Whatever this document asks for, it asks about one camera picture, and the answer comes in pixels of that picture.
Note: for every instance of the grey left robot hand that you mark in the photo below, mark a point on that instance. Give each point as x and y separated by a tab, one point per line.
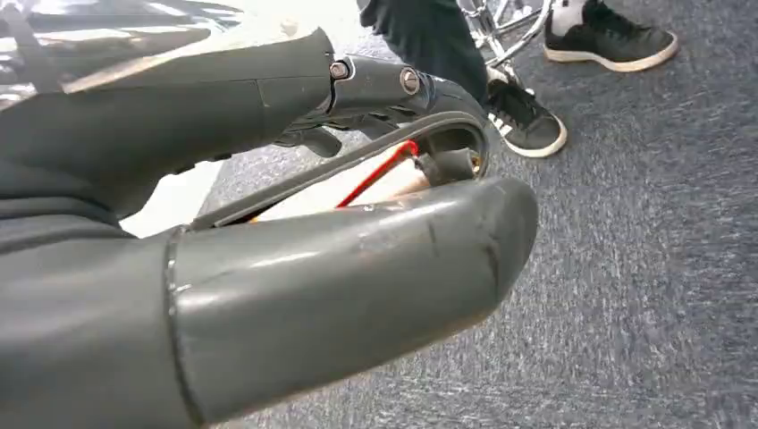
331	284

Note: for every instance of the chrome chair base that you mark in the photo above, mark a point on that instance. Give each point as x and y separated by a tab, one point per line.
503	35

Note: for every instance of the person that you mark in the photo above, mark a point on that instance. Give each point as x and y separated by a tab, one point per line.
610	37

